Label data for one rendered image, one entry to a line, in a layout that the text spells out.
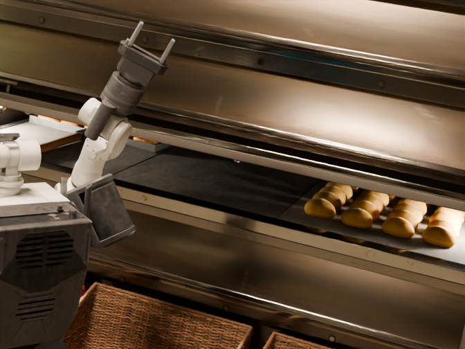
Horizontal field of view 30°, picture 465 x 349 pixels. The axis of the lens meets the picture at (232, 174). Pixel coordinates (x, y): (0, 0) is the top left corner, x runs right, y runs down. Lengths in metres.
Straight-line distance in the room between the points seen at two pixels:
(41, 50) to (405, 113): 1.16
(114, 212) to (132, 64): 0.35
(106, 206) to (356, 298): 0.94
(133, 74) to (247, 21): 0.56
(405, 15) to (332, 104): 0.32
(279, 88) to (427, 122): 0.44
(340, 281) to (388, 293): 0.14
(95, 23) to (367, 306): 1.18
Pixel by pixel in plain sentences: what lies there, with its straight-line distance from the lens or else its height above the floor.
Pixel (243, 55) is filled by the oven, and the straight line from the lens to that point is 2.53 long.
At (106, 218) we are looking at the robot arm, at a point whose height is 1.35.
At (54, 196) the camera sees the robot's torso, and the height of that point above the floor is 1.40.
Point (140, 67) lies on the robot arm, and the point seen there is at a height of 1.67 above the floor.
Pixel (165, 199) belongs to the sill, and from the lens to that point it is 2.71.
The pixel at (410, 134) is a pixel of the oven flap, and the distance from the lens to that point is 2.44.
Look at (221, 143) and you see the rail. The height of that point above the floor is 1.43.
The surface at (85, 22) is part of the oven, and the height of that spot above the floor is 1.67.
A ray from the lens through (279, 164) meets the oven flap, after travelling 2.39.
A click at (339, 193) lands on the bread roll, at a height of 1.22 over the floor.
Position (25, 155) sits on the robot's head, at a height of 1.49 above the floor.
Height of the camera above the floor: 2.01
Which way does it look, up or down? 16 degrees down
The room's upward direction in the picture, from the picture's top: 8 degrees clockwise
